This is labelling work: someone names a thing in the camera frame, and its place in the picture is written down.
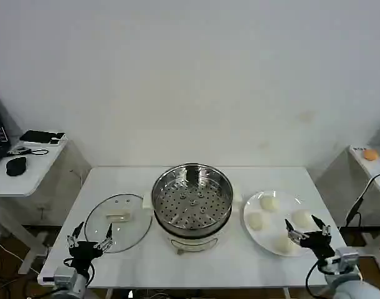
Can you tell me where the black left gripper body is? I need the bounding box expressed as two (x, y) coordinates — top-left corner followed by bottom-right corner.
(69, 240), (103, 275)

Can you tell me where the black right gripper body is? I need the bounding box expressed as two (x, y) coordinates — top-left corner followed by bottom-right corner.
(298, 230), (336, 260)

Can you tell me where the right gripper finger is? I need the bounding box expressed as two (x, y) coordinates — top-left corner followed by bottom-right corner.
(285, 219), (310, 242)
(311, 214), (332, 237)

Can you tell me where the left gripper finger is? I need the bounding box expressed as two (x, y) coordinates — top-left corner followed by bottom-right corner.
(67, 221), (85, 249)
(93, 222), (113, 252)

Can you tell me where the white steamed bun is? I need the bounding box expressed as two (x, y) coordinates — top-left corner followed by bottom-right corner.
(248, 213), (264, 232)
(292, 209), (313, 229)
(259, 195), (280, 214)
(272, 234), (295, 254)

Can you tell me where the round glass lid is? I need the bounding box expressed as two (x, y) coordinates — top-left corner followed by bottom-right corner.
(83, 192), (154, 254)

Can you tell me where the white round plate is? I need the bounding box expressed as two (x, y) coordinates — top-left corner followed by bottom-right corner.
(242, 190), (317, 258)

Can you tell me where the white side table with orange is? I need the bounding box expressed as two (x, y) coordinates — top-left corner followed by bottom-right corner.
(338, 144), (380, 275)

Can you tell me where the white side table with laptop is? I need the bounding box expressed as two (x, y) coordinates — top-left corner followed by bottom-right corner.
(0, 136), (70, 275)

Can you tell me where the black computer mouse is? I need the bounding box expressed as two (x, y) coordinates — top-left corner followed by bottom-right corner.
(5, 156), (28, 178)

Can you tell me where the white work table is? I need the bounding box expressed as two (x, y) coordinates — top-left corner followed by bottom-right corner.
(37, 166), (356, 299)

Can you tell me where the perforated steel steamer basket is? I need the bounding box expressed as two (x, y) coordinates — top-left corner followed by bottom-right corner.
(151, 162), (234, 239)

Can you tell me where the flat white box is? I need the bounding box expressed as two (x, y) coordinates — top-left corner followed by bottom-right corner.
(20, 133), (68, 148)

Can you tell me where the black flat tablet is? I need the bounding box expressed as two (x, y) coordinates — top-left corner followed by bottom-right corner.
(19, 130), (66, 145)

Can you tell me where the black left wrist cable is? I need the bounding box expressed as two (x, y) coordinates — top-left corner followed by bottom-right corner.
(63, 257), (96, 288)

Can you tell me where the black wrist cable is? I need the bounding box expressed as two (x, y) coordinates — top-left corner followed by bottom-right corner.
(63, 257), (96, 288)
(305, 259), (327, 299)

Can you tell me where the black hanging cable with plug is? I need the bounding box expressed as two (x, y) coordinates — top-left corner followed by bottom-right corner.
(346, 169), (380, 225)

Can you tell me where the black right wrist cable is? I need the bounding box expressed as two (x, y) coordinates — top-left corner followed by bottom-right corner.
(305, 259), (327, 299)

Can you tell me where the small device with black cord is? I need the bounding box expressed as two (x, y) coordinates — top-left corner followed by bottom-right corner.
(6, 146), (49, 157)

